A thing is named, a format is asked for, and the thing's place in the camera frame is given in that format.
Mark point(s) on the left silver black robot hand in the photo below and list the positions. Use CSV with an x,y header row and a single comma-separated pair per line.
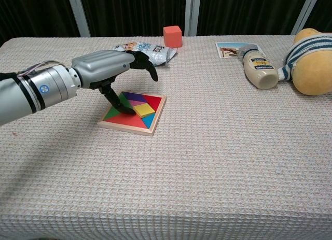
x,y
103,66

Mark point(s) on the yellow square tangram piece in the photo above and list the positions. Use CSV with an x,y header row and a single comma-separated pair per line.
x,y
144,110

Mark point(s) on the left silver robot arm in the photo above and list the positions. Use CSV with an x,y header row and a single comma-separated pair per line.
x,y
33,92

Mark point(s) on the purple tangram parallelogram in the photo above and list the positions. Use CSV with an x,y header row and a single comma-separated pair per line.
x,y
136,97

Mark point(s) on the green tangram triangle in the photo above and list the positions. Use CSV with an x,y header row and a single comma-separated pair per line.
x,y
114,114

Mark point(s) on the pink tangram triangle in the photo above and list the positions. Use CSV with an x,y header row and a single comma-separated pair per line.
x,y
137,102

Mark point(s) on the large coral tangram triangle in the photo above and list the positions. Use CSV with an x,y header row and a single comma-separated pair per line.
x,y
127,120

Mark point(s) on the red tangram triangle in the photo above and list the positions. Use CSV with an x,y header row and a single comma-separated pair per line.
x,y
155,101

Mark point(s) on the wooden tangram puzzle tray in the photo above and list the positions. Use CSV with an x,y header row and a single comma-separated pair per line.
x,y
124,129

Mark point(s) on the blue tangram triangle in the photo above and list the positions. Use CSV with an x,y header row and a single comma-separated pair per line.
x,y
149,120

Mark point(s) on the silver blue snack bag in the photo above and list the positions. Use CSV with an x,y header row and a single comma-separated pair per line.
x,y
160,53

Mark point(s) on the black curtain panel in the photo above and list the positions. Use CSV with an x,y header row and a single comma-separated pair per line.
x,y
135,12
246,12
327,6
33,12

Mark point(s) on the orange foam cube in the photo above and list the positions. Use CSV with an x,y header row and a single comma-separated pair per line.
x,y
172,36

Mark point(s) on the photo postcard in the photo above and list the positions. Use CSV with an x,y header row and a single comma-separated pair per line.
x,y
228,50

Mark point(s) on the beige waffle tablecloth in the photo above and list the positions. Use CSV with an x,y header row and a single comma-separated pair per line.
x,y
181,172

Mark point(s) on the beige mayonnaise squeeze bottle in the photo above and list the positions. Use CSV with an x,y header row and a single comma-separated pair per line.
x,y
259,69

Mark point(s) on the yellow plush toy striped shirt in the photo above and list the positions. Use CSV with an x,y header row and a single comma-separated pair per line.
x,y
311,71

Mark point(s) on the grey aluminium post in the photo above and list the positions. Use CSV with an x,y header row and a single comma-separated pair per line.
x,y
192,14
306,12
77,14

